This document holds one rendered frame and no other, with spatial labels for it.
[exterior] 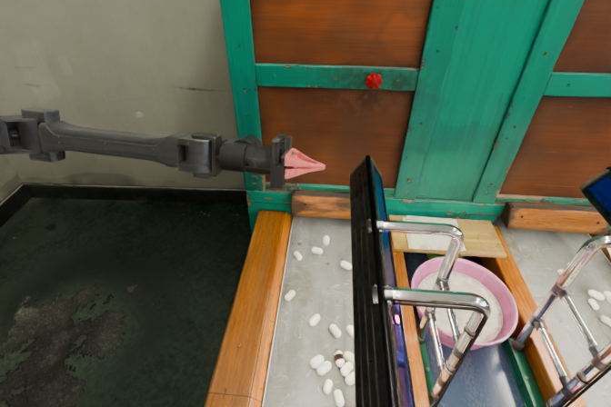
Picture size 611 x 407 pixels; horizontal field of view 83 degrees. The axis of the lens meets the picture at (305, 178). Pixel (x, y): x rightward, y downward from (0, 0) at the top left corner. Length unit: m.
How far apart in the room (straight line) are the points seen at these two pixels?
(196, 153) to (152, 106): 1.49
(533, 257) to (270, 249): 0.81
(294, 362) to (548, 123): 0.91
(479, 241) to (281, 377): 0.70
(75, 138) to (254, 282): 0.56
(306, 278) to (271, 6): 0.73
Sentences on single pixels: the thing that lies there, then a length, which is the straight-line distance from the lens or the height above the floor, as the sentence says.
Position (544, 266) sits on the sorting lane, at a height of 0.74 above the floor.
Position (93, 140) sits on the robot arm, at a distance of 0.83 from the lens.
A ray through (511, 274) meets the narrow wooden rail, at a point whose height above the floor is 0.76.
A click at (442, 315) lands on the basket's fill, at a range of 1.06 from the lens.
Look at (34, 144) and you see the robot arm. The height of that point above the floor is 1.19.
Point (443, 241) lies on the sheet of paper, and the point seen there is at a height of 0.78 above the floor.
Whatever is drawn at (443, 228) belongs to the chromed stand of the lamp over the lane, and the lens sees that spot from 0.70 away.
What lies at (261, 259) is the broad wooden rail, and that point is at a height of 0.76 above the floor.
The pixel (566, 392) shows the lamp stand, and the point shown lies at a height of 0.84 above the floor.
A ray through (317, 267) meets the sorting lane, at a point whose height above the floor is 0.74.
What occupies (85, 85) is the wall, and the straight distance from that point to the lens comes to 2.31.
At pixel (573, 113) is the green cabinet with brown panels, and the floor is 1.16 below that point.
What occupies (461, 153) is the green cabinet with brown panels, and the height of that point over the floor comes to 1.02.
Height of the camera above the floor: 1.58
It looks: 37 degrees down
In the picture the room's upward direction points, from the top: straight up
